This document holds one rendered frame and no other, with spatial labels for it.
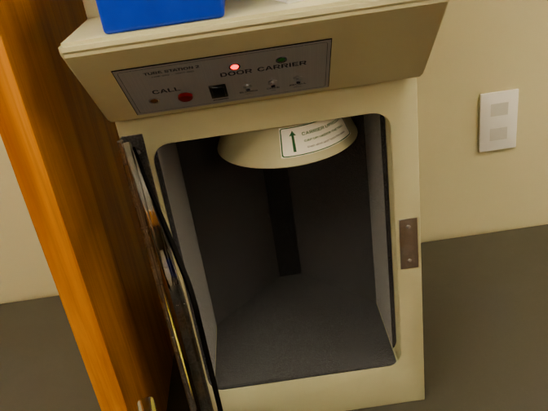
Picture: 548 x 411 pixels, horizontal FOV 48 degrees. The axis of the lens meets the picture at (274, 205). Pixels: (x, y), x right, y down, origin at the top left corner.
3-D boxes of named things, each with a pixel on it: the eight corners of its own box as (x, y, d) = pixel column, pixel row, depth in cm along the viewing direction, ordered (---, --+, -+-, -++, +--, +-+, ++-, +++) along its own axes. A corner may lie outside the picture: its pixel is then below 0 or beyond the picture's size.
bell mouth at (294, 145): (218, 125, 85) (211, 86, 82) (345, 106, 85) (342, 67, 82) (215, 178, 69) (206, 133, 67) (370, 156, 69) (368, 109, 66)
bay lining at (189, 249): (214, 284, 104) (170, 82, 87) (365, 262, 104) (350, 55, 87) (209, 388, 82) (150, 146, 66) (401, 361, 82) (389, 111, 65)
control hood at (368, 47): (111, 116, 64) (84, 18, 59) (418, 69, 63) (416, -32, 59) (87, 159, 54) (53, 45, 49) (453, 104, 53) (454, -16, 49)
